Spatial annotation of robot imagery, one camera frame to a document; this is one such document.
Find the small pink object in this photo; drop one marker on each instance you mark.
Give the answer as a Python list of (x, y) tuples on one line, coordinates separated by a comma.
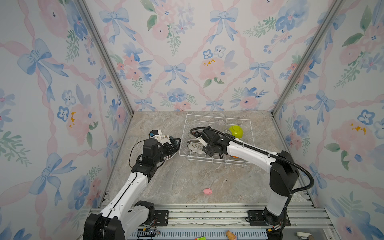
[(207, 191)]

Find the red green rimmed plate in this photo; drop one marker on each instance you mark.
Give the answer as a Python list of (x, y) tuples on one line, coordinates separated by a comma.
[(171, 148)]

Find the right aluminium corner post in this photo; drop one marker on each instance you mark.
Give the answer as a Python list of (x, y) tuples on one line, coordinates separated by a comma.
[(328, 19)]

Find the left aluminium corner post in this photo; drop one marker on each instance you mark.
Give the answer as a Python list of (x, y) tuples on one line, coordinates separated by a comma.
[(95, 34)]

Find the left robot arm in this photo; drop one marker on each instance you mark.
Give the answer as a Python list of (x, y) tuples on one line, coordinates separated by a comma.
[(126, 192)]

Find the aluminium corner post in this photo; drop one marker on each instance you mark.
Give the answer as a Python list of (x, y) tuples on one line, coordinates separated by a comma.
[(95, 34), (328, 19)]

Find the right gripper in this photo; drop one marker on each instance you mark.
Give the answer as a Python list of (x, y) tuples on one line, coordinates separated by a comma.
[(205, 150)]

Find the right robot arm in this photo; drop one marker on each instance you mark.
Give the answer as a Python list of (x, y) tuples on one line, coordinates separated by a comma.
[(283, 174)]

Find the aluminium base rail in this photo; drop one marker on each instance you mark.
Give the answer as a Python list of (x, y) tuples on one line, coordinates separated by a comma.
[(237, 222)]

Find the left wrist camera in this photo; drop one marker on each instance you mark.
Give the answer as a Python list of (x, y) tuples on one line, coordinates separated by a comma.
[(157, 134)]

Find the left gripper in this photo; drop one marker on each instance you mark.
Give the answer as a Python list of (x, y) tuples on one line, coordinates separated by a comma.
[(175, 148)]

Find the lime green bowl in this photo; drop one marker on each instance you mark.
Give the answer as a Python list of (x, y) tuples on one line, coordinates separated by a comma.
[(236, 131)]

